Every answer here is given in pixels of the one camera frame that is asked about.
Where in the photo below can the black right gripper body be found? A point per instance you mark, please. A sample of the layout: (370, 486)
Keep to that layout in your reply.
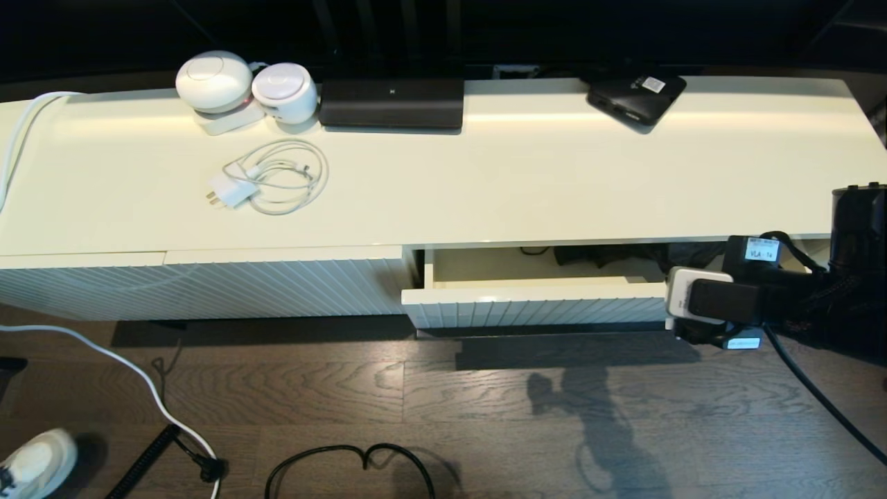
(797, 298)

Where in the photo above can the black umbrella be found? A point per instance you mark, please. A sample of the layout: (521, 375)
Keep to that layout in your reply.
(610, 255)

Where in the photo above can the white cabinet drawer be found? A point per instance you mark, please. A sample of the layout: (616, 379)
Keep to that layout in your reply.
(520, 305)

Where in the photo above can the white ribbed tv cabinet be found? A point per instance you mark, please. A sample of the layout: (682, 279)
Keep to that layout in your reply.
(450, 194)

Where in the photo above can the black set-top box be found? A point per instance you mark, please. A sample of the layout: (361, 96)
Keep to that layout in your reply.
(634, 100)

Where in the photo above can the black rectangular speaker bar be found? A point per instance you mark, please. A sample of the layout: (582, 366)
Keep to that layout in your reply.
(391, 104)

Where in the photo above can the small white round device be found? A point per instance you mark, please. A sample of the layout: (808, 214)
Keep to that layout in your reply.
(284, 93)

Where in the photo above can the white charger plug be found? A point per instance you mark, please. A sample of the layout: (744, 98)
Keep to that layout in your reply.
(229, 190)

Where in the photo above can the white flat box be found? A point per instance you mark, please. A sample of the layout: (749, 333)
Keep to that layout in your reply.
(229, 123)

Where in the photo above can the large white round device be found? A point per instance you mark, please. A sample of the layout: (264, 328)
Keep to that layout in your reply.
(211, 82)

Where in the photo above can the white sneaker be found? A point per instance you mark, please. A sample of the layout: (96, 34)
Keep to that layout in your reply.
(38, 461)

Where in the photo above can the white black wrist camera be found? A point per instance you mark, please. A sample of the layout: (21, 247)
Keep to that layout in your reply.
(714, 301)

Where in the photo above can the white wall socket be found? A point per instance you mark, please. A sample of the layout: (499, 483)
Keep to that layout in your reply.
(516, 71)

